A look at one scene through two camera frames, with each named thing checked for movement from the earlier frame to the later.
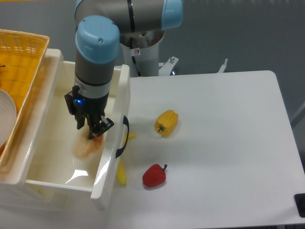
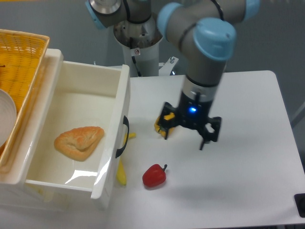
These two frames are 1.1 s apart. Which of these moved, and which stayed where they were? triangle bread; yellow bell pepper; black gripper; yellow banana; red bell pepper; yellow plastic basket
Moved: triangle bread; black gripper
Stayed: yellow banana; yellow plastic basket; yellow bell pepper; red bell pepper
